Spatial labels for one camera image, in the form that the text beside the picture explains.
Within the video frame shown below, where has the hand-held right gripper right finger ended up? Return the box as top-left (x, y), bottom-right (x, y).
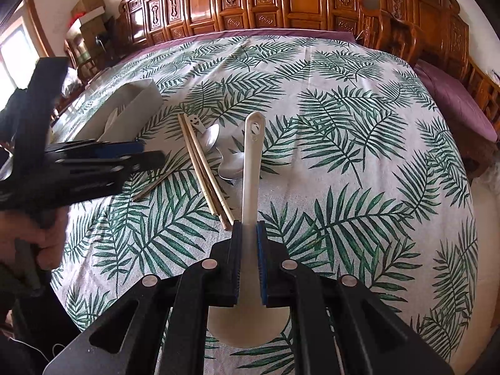
top-left (256, 220), bottom-right (456, 375)

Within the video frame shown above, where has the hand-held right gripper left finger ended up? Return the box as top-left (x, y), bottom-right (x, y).
top-left (43, 220), bottom-right (242, 375)

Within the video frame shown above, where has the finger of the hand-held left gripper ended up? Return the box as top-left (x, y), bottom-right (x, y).
top-left (55, 149), bottom-right (167, 188)
top-left (45, 140), bottom-right (144, 162)

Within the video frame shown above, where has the beige spoon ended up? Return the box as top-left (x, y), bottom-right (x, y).
top-left (97, 109), bottom-right (120, 142)

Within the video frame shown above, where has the wooden chopstick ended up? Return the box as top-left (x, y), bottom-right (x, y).
top-left (131, 164), bottom-right (188, 203)
top-left (183, 119), bottom-right (236, 230)
top-left (177, 113), bottom-right (220, 216)

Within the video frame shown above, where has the white rectangular container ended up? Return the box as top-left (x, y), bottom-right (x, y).
top-left (74, 79), bottom-right (164, 143)

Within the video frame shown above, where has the metal spoon with smiley handle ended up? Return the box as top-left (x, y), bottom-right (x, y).
top-left (183, 112), bottom-right (222, 153)

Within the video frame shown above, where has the white spoon with holed handle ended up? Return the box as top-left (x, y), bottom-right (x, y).
top-left (206, 111), bottom-right (292, 348)

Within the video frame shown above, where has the person's left hand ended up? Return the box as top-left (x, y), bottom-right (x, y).
top-left (0, 207), bottom-right (70, 271)

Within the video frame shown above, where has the white plastic bag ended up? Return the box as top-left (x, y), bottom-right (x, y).
top-left (58, 66), bottom-right (83, 95)

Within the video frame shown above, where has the slim wooden chair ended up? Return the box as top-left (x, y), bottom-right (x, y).
top-left (63, 39), bottom-right (99, 83)

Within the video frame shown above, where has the wooden framed glass door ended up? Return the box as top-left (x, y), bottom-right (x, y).
top-left (0, 0), bottom-right (54, 98)

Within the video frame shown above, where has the leaf print tablecloth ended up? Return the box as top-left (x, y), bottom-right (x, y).
top-left (49, 33), bottom-right (479, 375)

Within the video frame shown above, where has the red and white box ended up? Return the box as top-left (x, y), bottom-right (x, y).
top-left (66, 11), bottom-right (105, 34)

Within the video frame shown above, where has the brown cardboard box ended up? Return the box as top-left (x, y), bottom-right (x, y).
top-left (72, 0), bottom-right (106, 17)

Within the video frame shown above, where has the carved wooden sofa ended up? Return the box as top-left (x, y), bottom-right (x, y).
top-left (117, 0), bottom-right (385, 53)

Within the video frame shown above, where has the person's dark clothing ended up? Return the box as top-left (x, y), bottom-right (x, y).
top-left (0, 266), bottom-right (83, 375)

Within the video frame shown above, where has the purple armchair cushion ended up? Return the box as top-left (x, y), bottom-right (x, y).
top-left (413, 60), bottom-right (499, 143)

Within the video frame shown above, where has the carved wooden armchair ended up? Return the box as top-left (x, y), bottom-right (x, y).
top-left (377, 0), bottom-right (500, 182)

